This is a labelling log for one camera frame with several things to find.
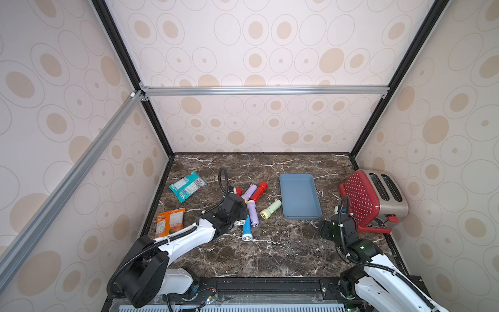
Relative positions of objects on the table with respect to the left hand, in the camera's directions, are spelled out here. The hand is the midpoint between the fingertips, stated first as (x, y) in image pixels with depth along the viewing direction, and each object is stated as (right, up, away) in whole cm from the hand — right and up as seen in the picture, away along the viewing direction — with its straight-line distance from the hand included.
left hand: (250, 207), depth 86 cm
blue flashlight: (-2, -11, +2) cm, 11 cm away
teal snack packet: (-34, +8, +17) cm, 39 cm away
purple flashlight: (-1, +5, +14) cm, 15 cm away
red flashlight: (+6, +8, +15) cm, 18 cm away
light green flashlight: (+7, -4, +6) cm, 10 cm away
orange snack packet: (-38, -8, +4) cm, 39 cm away
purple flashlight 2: (+1, -4, +6) cm, 8 cm away
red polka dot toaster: (+52, +4, -6) cm, 52 cm away
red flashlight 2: (-7, +5, +15) cm, 17 cm away
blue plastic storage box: (+25, +2, +15) cm, 30 cm away
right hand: (+36, -7, -2) cm, 37 cm away
